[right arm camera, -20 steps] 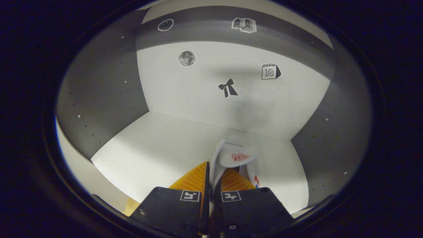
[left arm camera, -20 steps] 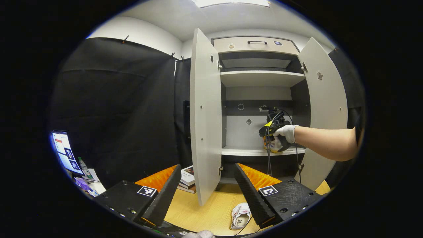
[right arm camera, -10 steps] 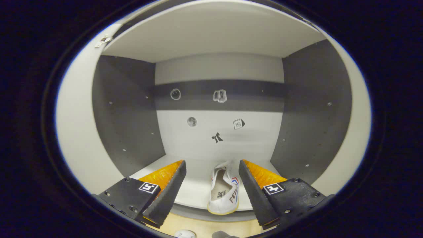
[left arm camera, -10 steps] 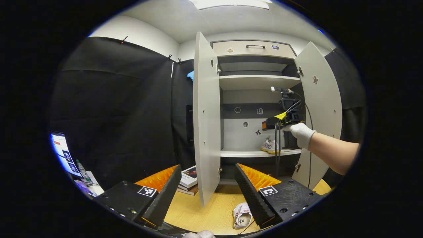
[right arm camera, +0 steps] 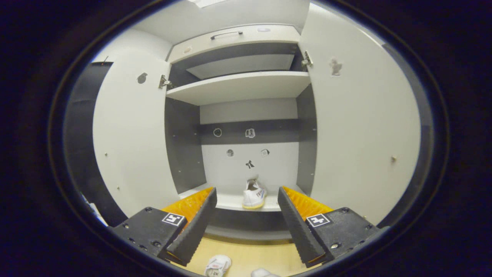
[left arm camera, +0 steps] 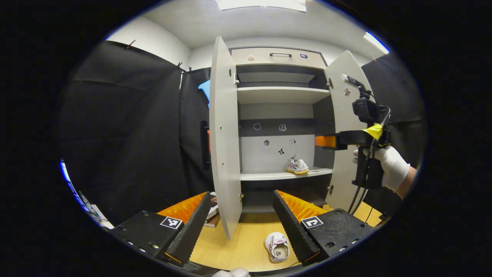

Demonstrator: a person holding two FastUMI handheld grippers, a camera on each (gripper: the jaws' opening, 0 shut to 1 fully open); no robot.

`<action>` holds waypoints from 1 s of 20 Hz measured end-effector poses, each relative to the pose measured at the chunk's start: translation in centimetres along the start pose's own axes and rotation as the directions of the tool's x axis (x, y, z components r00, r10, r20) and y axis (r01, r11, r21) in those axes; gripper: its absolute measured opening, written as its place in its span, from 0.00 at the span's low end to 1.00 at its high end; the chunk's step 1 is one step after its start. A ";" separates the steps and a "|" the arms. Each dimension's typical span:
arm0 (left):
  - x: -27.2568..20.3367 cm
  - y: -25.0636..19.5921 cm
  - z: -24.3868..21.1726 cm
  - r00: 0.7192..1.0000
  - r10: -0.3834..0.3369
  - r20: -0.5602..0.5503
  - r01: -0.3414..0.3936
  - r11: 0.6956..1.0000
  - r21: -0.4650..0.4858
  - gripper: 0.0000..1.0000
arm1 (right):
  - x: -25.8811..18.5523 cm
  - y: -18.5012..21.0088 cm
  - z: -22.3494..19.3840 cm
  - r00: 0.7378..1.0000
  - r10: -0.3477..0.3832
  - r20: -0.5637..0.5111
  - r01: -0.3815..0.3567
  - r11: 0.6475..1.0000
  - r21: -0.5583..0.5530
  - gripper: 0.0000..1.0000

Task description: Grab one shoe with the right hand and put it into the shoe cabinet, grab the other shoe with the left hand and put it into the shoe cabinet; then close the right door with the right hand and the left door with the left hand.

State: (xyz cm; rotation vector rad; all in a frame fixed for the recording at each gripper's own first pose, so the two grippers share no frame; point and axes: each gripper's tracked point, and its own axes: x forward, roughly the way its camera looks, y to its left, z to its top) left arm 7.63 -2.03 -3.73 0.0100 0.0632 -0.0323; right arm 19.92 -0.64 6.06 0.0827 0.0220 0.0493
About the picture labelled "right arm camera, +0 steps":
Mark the white canvas shoe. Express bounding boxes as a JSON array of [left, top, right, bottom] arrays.
[[204, 255, 232, 277], [242, 178, 267, 209]]

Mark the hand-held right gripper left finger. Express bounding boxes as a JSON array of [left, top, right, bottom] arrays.
[[110, 187, 218, 267]]

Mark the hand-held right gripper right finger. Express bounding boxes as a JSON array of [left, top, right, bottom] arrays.
[[277, 186, 387, 269]]

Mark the black drawer handle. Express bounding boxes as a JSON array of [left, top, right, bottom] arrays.
[[210, 31, 243, 40]]

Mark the grey shoe cabinet door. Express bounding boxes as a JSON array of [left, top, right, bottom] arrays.
[[298, 2, 421, 225], [92, 50, 181, 218]]

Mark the long ceiling light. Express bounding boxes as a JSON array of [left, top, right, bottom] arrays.
[[192, 0, 227, 8]]

